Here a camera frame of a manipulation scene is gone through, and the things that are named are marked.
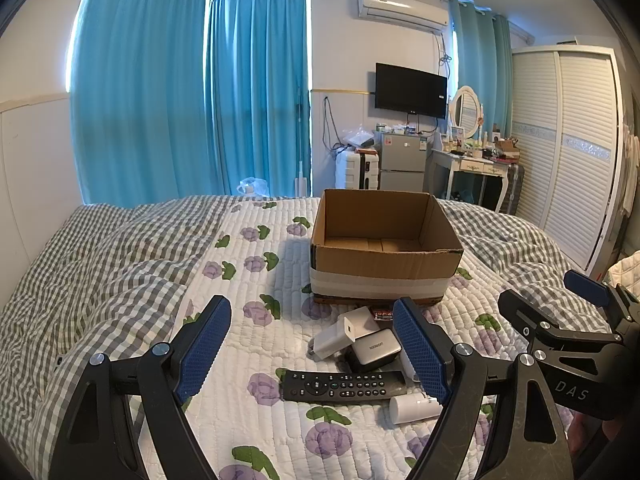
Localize cosmetics clutter on vanity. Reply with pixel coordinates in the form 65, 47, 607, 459
440, 127, 522, 162

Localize white suitcase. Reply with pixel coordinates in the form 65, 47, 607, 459
333, 149, 382, 192

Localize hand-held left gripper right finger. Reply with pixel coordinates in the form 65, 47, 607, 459
391, 296, 573, 480

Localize white air conditioner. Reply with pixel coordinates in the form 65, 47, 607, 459
356, 0, 449, 36

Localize white oval mirror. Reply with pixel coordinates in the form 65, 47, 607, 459
448, 85, 482, 140

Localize hanging wall cables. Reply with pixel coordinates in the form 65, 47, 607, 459
322, 96, 352, 154

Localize blue plastic basket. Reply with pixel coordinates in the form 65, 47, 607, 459
447, 187, 484, 207

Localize white charger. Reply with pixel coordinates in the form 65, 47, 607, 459
307, 307, 379, 360

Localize clutter on fridge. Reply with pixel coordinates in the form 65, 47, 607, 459
375, 122, 437, 136

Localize black wall television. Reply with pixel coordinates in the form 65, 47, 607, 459
375, 62, 448, 120

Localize white quilted cushion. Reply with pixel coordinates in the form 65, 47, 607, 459
606, 250, 640, 292

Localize silver fridge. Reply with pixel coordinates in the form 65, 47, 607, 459
378, 131, 429, 192

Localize silver and black charger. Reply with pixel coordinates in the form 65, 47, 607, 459
344, 330, 403, 374

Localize wide teal curtain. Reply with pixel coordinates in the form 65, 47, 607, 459
69, 0, 217, 207

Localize white louvred wardrobe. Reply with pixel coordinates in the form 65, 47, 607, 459
510, 45, 632, 279

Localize narrow teal curtain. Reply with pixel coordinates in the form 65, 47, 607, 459
204, 0, 314, 199

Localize hanging clothes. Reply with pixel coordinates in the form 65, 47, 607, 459
620, 124, 640, 217

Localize teal curtain beside wardrobe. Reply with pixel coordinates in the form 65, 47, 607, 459
446, 0, 515, 98

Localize black remote control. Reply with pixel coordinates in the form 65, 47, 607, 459
276, 369, 407, 403

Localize white cylindrical bottle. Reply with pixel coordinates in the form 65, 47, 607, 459
389, 392, 444, 425

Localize cardboard box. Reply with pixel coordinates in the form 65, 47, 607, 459
309, 188, 465, 306

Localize clear plastic bag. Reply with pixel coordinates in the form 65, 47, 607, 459
236, 177, 271, 199

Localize grey suitcase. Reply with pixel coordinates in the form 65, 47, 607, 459
500, 162, 525, 216

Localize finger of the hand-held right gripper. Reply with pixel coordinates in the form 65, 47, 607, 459
497, 288, 557, 357
563, 269, 640, 343

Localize white vanity table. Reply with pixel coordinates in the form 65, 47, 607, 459
427, 147, 509, 214

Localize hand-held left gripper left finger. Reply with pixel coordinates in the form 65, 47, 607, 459
47, 295, 233, 480

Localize plastic bag on suitcase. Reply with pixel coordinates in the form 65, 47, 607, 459
340, 124, 377, 150

